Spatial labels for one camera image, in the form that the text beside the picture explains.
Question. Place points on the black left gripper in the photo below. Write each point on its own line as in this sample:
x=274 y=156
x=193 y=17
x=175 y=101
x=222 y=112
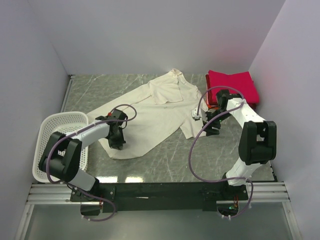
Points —
x=117 y=144

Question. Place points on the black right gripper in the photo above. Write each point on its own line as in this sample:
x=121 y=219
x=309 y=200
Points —
x=209 y=130

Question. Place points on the cream white t-shirt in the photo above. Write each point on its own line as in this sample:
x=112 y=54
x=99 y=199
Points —
x=156 y=109

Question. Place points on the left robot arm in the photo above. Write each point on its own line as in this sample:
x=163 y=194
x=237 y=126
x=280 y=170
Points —
x=62 y=154

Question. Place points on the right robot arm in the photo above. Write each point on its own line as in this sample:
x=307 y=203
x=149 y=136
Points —
x=258 y=140

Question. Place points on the orange folded t-shirt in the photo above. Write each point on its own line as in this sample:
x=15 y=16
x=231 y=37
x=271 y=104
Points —
x=212 y=107

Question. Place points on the magenta folded t-shirt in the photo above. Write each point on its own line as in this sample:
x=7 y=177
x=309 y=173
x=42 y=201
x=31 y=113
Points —
x=240 y=81

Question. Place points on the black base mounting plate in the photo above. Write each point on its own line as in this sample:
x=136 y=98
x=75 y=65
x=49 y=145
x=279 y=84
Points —
x=162 y=196

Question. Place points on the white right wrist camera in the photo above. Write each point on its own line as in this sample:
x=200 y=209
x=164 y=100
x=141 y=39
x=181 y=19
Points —
x=196 y=114

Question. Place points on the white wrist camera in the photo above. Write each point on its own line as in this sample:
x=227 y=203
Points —
x=112 y=114
x=196 y=114

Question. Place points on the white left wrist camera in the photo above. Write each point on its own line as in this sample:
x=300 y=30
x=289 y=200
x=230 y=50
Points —
x=112 y=114

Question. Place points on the aluminium extrusion rail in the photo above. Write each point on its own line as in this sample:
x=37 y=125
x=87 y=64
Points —
x=60 y=194

